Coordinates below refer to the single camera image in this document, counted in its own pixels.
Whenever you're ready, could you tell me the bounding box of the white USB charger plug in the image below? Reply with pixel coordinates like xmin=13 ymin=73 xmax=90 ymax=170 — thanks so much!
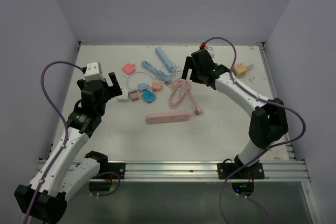
xmin=116 ymin=90 xmax=129 ymax=102

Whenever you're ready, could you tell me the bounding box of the pink adapter plug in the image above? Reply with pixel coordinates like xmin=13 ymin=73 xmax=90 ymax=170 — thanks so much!
xmin=122 ymin=62 xmax=136 ymax=75

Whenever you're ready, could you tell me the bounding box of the light blue power strip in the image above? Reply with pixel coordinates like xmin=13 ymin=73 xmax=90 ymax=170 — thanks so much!
xmin=155 ymin=47 xmax=175 ymax=73

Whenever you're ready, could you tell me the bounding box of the brown pink USB charger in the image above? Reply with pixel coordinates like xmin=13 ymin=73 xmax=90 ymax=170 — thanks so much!
xmin=129 ymin=90 xmax=139 ymax=102

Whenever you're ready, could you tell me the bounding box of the light blue charger plug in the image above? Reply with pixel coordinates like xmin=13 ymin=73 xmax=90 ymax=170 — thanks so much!
xmin=138 ymin=82 xmax=149 ymax=93

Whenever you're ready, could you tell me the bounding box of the blue cube socket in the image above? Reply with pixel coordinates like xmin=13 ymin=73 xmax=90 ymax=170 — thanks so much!
xmin=142 ymin=90 xmax=156 ymax=103

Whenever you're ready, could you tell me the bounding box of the yellow cube socket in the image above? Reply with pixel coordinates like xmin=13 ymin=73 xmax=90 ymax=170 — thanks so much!
xmin=233 ymin=62 xmax=254 ymax=79

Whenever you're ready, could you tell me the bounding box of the salmon pink charger plug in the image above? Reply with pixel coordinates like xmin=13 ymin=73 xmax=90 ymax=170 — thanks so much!
xmin=152 ymin=82 xmax=163 ymax=92

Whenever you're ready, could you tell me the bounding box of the pink power strip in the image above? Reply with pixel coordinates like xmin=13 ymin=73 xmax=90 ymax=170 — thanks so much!
xmin=145 ymin=111 xmax=190 ymax=124

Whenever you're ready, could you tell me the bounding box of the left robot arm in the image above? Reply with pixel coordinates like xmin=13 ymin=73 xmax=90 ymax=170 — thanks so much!
xmin=14 ymin=72 xmax=122 ymax=223

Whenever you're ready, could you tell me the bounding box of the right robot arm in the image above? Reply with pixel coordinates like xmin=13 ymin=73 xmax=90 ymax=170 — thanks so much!
xmin=182 ymin=49 xmax=288 ymax=178

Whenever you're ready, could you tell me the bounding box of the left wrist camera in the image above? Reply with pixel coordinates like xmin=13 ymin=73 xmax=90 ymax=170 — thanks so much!
xmin=84 ymin=62 xmax=104 ymax=81

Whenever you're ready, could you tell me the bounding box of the thin white charging cable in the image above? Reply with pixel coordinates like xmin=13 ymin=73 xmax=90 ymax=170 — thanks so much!
xmin=125 ymin=66 xmax=184 ymax=90

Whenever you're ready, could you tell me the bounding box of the pink coiled cable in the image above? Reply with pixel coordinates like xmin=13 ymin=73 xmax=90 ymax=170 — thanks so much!
xmin=167 ymin=78 xmax=203 ymax=117

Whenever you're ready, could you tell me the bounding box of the light blue coiled cable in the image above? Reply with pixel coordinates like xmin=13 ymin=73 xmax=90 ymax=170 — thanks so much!
xmin=141 ymin=60 xmax=176 ymax=84

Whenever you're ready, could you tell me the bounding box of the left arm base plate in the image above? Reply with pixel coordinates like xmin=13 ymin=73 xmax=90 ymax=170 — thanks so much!
xmin=93 ymin=162 xmax=126 ymax=179

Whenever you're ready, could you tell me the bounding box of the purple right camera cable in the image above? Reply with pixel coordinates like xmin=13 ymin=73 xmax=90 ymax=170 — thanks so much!
xmin=199 ymin=36 xmax=307 ymax=224

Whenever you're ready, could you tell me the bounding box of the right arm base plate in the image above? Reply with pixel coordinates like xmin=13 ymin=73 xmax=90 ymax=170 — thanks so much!
xmin=217 ymin=162 xmax=265 ymax=180

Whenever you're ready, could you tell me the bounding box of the aluminium front rail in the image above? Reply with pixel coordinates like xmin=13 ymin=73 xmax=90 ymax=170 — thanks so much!
xmin=34 ymin=159 xmax=310 ymax=183

